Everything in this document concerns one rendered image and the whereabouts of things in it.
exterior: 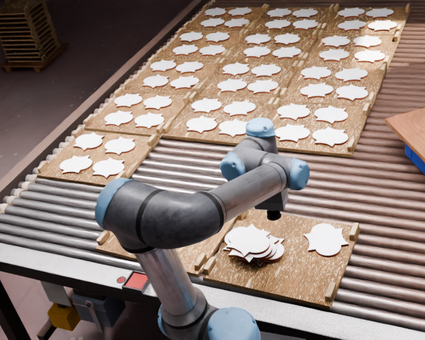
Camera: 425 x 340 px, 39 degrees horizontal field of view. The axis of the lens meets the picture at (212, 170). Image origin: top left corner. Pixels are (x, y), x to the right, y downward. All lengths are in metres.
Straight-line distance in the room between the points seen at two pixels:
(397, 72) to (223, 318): 1.78
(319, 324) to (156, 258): 0.63
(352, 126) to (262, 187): 1.21
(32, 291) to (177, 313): 2.13
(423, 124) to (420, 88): 0.51
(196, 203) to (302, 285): 0.74
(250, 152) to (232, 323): 0.42
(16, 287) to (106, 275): 1.59
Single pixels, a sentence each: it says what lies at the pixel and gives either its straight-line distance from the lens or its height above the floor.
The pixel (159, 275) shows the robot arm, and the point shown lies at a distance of 1.35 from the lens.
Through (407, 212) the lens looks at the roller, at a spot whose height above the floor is 0.92.
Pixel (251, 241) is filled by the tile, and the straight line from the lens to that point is 1.90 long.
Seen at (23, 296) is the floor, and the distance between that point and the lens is 3.52.
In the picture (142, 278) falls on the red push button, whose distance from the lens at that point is 1.97.
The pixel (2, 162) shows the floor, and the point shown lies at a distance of 4.77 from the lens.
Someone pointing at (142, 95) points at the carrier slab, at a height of 0.94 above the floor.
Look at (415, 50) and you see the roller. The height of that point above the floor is 0.92.
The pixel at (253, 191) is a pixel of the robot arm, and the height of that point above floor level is 1.48.
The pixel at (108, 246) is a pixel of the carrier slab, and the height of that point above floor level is 0.94.
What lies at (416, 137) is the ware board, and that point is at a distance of 2.24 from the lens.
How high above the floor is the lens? 2.28
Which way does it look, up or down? 35 degrees down
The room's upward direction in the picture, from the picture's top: 11 degrees counter-clockwise
